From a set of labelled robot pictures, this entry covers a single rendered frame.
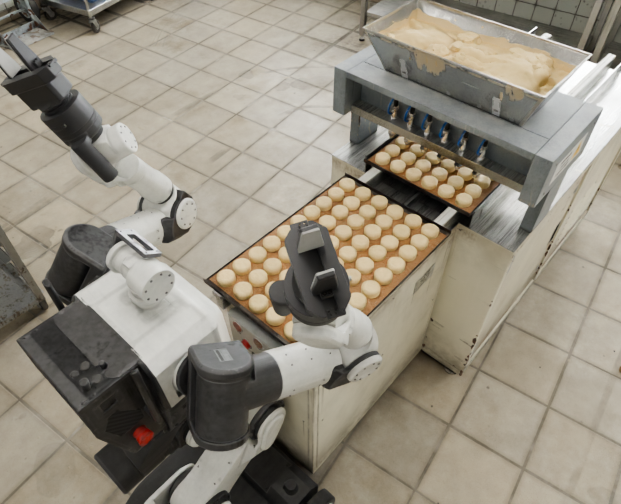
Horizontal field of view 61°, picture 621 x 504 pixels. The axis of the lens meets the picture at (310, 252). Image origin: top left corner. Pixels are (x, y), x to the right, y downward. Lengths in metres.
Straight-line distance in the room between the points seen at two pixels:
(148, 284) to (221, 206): 2.12
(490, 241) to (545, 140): 0.36
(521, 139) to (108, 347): 1.12
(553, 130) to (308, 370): 0.97
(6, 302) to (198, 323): 1.79
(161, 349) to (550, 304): 2.11
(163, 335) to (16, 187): 2.63
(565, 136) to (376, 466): 1.33
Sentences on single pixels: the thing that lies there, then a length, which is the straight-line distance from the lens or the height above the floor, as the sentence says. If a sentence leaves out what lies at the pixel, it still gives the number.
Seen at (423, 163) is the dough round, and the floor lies 0.92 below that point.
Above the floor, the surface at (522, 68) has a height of 1.30.
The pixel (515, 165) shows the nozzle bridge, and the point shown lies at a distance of 1.63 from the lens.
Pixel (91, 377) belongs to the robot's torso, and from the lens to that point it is 0.95.
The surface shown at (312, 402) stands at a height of 0.64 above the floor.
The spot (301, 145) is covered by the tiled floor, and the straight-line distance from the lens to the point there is 3.38.
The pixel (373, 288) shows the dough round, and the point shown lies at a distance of 1.39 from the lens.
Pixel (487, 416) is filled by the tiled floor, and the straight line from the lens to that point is 2.32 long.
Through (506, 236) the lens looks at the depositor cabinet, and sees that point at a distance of 1.72.
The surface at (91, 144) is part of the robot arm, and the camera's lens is 1.11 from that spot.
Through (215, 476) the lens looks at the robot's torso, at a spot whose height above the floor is 0.39.
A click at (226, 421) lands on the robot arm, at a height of 1.19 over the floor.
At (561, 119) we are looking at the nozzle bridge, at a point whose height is 1.18.
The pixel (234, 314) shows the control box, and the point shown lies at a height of 0.84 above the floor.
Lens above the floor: 2.01
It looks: 48 degrees down
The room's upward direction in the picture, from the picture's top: straight up
